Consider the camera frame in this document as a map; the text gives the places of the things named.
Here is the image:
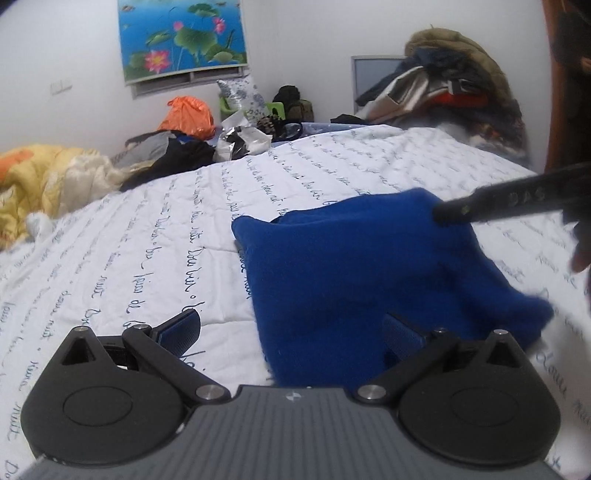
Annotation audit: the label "blue fleece garment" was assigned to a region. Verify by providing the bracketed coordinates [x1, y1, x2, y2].
[231, 189, 553, 389]

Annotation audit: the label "pile of clothes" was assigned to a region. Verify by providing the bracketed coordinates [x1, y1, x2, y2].
[356, 27, 529, 166]

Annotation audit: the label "dark clothes on bed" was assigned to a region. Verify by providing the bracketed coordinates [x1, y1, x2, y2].
[111, 130, 215, 192]

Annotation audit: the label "white script-print bed sheet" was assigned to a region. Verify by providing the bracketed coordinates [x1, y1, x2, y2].
[0, 123, 591, 480]

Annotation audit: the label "yellow quilt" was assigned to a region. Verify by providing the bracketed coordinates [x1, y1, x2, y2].
[1, 144, 132, 250]

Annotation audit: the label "crumpled plastic bag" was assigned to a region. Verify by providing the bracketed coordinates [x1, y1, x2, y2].
[213, 111, 273, 163]

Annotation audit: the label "grey framed board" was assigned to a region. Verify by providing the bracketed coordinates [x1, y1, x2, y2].
[351, 55, 405, 112]

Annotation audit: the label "orange bag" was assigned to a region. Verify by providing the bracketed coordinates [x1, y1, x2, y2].
[157, 96, 215, 141]

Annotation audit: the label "green stool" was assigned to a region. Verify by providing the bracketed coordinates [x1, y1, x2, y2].
[219, 97, 286, 120]

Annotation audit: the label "floral pillow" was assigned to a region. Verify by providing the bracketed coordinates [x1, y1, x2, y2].
[216, 74, 270, 123]

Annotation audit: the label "lotus flower painting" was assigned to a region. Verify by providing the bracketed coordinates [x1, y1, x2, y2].
[117, 1, 247, 85]

